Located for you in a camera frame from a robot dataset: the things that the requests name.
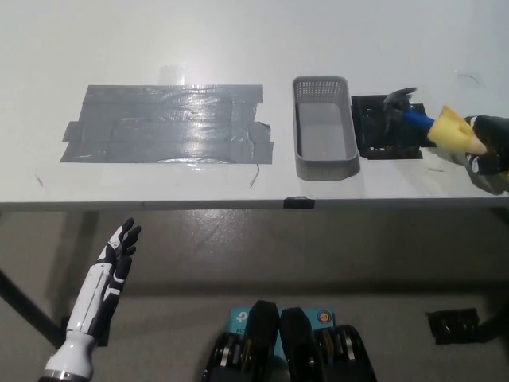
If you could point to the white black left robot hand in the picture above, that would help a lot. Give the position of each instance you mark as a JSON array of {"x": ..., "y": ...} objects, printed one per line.
[{"x": 101, "y": 282}]

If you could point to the black table leg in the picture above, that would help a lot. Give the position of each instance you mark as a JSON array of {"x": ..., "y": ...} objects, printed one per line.
[{"x": 24, "y": 302}]

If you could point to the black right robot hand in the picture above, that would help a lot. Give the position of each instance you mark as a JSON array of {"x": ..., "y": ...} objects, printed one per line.
[{"x": 491, "y": 127}]

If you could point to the grey duct tape patch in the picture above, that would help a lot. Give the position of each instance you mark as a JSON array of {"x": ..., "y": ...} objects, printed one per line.
[{"x": 159, "y": 127}]

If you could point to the teal cardboard box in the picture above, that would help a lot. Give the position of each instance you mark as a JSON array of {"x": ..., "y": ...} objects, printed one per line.
[{"x": 238, "y": 318}]

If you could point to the grey perforated plastic basket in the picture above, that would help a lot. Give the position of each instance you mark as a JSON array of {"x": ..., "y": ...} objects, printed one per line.
[{"x": 326, "y": 135}]

